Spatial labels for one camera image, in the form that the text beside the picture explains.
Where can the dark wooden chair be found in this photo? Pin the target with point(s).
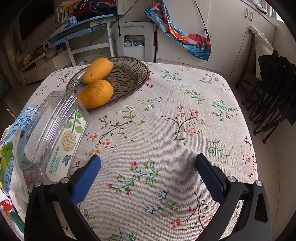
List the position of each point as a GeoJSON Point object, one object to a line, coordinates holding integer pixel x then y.
{"type": "Point", "coordinates": [245, 76]}

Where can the white paper wrapper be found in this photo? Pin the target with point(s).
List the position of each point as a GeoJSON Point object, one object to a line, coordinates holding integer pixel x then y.
{"type": "Point", "coordinates": [18, 194]}

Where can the white television stand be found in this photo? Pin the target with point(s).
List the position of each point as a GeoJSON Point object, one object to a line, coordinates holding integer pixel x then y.
{"type": "Point", "coordinates": [39, 68]}

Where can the folded black chairs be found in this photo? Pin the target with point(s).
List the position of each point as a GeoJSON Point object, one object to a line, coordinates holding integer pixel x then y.
{"type": "Point", "coordinates": [272, 109]}

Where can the row of books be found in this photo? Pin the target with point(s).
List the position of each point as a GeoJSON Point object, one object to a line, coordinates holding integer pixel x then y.
{"type": "Point", "coordinates": [64, 11]}

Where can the white cloth bag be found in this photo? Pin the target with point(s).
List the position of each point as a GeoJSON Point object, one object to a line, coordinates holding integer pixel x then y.
{"type": "Point", "coordinates": [263, 46]}

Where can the blue study desk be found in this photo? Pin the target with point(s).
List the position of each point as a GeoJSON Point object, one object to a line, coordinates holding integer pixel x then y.
{"type": "Point", "coordinates": [76, 25]}

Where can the black jacket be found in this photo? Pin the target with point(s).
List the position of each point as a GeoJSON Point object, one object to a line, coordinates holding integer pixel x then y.
{"type": "Point", "coordinates": [272, 67]}

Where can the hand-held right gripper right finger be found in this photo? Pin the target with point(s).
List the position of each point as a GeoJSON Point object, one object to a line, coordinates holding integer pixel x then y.
{"type": "Point", "coordinates": [209, 178]}

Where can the white floor appliance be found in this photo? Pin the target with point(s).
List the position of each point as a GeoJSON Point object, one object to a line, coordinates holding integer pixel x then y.
{"type": "Point", "coordinates": [134, 27]}

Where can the floral beige tablecloth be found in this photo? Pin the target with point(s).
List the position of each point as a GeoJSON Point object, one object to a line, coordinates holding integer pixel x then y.
{"type": "Point", "coordinates": [161, 139]}

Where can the green and blue drink carton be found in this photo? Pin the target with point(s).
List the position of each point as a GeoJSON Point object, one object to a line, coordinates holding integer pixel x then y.
{"type": "Point", "coordinates": [7, 162]}

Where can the yellow mango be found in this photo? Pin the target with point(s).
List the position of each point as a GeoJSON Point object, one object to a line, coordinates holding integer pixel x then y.
{"type": "Point", "coordinates": [97, 69]}
{"type": "Point", "coordinates": [96, 93]}

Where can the small pink figurine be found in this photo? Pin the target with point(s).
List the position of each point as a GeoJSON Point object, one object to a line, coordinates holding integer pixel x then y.
{"type": "Point", "coordinates": [27, 58]}

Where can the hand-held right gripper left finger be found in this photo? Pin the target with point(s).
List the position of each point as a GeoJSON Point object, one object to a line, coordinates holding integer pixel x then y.
{"type": "Point", "coordinates": [86, 178]}

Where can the black television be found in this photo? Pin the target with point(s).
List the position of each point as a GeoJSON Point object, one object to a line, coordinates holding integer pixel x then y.
{"type": "Point", "coordinates": [34, 16]}

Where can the small light blue holder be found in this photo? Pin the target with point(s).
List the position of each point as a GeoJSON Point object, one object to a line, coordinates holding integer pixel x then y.
{"type": "Point", "coordinates": [72, 20]}

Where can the dark blue and red backpack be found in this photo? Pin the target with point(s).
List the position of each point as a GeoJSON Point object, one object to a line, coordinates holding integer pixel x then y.
{"type": "Point", "coordinates": [92, 9]}

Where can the clear plastic box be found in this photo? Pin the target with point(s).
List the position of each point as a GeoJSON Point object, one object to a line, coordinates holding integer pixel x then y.
{"type": "Point", "coordinates": [53, 129]}

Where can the brown woven fruit tray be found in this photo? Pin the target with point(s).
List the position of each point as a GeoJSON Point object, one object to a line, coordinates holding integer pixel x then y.
{"type": "Point", "coordinates": [124, 78]}

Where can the pink vase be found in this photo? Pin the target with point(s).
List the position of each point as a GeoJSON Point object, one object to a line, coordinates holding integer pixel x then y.
{"type": "Point", "coordinates": [49, 52]}

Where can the white cabinet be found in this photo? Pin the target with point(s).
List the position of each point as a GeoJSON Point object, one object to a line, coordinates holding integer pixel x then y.
{"type": "Point", "coordinates": [231, 34]}

